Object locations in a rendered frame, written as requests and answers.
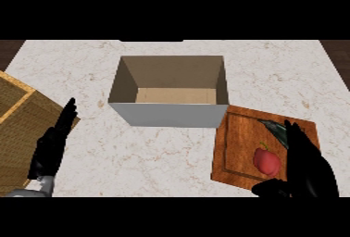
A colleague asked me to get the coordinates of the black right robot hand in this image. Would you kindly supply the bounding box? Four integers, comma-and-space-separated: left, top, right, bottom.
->
249, 119, 341, 198

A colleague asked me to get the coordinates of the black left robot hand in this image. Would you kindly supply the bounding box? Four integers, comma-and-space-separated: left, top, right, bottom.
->
26, 97, 78, 181

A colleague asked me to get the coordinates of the red bell pepper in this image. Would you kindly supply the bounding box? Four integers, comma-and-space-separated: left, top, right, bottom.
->
251, 141, 283, 178

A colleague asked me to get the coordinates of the brown wooden cutting board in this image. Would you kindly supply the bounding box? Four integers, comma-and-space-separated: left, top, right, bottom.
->
211, 105, 320, 193

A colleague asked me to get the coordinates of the open cardboard box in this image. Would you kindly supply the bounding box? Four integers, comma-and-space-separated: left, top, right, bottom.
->
106, 55, 230, 129

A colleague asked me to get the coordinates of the dark green vegetable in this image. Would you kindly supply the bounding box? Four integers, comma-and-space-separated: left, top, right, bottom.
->
255, 118, 289, 150

